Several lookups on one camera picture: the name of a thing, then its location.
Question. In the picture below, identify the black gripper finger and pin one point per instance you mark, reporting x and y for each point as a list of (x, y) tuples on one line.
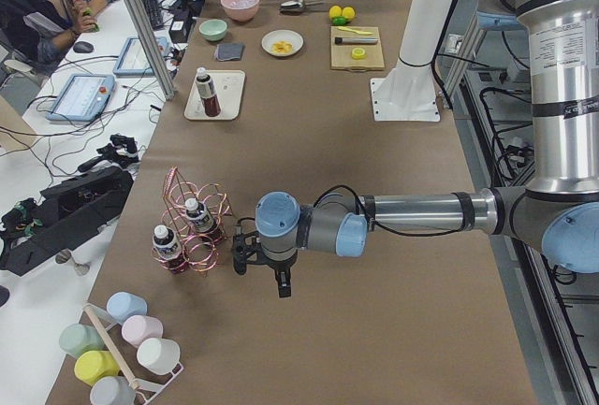
[(284, 289)]

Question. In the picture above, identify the white plate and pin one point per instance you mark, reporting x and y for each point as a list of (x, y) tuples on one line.
[(293, 37)]

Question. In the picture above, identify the dark sauce bottle on tray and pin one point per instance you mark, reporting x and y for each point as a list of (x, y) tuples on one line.
[(207, 92)]

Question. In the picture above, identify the bottle in rack rear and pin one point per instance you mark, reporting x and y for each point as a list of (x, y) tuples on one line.
[(200, 219)]

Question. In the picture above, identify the bottle in rack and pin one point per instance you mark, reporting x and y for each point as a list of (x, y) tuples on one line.
[(168, 249), (200, 219)]

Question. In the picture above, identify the bottle in rack front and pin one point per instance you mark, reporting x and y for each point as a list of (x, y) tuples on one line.
[(168, 249)]

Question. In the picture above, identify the white cup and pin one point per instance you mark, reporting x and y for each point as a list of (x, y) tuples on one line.
[(159, 356)]

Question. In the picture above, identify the pink cup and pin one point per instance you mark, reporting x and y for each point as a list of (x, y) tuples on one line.
[(138, 328)]

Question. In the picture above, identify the blue cup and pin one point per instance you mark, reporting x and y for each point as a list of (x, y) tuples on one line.
[(123, 305)]

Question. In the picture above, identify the white cup rack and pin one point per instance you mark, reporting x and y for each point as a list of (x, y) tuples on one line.
[(148, 386)]

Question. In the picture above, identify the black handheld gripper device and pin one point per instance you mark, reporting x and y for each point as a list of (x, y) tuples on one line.
[(121, 150)]

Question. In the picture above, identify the grey cup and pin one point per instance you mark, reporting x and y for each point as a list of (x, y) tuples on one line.
[(112, 390)]

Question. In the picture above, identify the yellow cup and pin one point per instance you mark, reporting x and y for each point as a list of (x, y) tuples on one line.
[(94, 365)]

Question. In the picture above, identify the green cup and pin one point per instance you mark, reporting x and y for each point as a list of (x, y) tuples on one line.
[(78, 339)]

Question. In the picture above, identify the black equipment case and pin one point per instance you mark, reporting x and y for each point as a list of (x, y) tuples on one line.
[(72, 213)]

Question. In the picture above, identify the grey folded cloth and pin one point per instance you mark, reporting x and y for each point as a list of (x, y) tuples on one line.
[(225, 52)]

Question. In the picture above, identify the lemon half slice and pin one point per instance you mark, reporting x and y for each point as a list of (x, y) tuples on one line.
[(358, 53)]

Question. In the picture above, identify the wooden cutting board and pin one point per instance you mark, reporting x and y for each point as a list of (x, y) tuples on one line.
[(340, 55)]

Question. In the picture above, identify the yellow plastic knife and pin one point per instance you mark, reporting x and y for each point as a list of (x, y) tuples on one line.
[(355, 31)]

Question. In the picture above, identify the green bowl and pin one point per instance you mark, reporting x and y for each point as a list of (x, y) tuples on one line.
[(213, 30)]

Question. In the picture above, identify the green lime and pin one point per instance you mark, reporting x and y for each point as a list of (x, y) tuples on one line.
[(339, 21)]

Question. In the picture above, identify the blue teach pendant far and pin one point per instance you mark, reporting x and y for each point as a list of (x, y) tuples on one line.
[(132, 60)]

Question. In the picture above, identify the blue teach pendant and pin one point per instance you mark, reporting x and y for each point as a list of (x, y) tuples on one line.
[(132, 60), (83, 98)]

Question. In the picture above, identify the yellow lemon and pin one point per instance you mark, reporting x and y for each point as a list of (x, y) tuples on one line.
[(348, 13), (335, 12)]

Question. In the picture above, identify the blue teach pendant near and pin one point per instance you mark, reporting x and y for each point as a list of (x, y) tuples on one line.
[(83, 98)]

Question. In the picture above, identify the metal scoop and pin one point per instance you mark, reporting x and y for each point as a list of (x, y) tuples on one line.
[(295, 7)]

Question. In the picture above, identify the pink bowl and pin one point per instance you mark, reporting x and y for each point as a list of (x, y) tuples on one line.
[(240, 10)]

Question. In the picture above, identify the grey computer mouse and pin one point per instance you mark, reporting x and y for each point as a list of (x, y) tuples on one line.
[(83, 47)]

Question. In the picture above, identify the black keyboard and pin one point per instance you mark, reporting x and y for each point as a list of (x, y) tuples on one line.
[(154, 13)]

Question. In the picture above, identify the seated person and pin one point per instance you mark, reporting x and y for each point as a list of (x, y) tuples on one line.
[(43, 31)]

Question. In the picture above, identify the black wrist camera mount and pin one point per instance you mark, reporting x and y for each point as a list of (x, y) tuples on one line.
[(245, 251)]

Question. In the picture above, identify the copper wire bottle rack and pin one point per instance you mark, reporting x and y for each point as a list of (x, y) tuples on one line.
[(201, 254)]

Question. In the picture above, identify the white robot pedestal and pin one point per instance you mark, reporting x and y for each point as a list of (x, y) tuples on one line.
[(408, 92)]

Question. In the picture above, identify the aluminium frame post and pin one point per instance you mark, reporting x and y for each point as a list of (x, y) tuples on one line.
[(148, 42)]

